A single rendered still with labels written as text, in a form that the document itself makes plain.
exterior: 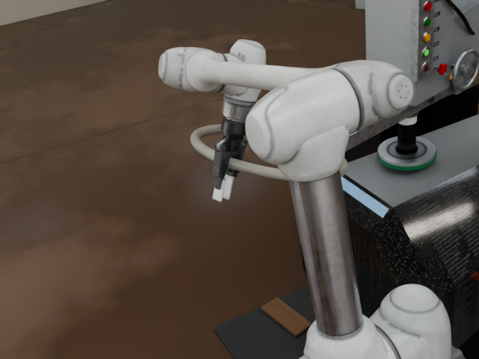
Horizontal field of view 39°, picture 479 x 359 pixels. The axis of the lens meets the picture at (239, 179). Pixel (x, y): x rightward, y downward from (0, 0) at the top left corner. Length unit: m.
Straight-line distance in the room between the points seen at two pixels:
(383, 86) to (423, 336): 0.59
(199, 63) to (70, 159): 3.23
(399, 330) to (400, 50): 1.08
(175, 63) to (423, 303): 0.81
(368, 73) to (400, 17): 1.02
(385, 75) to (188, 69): 0.59
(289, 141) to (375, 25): 1.24
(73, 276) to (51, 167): 1.27
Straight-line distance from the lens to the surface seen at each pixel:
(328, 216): 1.32
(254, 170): 1.86
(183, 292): 3.45
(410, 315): 1.57
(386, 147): 2.66
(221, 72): 1.62
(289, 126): 1.20
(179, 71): 1.71
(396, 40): 2.35
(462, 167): 2.65
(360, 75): 1.29
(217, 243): 3.72
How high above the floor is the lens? 2.23
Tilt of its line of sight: 32 degrees down
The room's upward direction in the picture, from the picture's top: 8 degrees counter-clockwise
